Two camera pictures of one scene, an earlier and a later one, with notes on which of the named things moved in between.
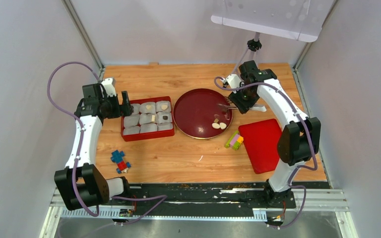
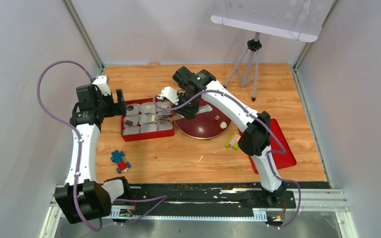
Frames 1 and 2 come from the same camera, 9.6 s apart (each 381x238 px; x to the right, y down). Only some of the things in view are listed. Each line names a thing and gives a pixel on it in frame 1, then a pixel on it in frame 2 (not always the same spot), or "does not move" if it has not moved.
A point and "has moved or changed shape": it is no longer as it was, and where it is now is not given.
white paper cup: (131, 120) does not move
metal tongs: (229, 105) has moved or changed shape
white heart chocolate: (222, 125) does not move
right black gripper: (243, 105) to (189, 112)
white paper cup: (160, 114) does not move
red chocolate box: (152, 118) does not move
